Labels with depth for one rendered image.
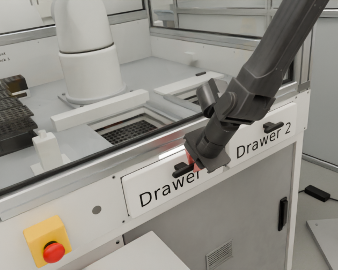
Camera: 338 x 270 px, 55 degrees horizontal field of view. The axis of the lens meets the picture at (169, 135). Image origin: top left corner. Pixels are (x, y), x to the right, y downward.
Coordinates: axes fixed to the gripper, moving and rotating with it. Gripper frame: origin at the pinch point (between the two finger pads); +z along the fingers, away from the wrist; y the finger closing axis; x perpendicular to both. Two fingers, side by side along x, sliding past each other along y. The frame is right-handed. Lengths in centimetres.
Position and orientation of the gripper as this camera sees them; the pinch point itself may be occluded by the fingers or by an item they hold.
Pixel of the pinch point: (194, 166)
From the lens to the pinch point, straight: 79.3
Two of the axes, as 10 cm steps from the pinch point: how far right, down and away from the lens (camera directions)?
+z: -2.6, 5.5, 7.9
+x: -8.1, 3.3, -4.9
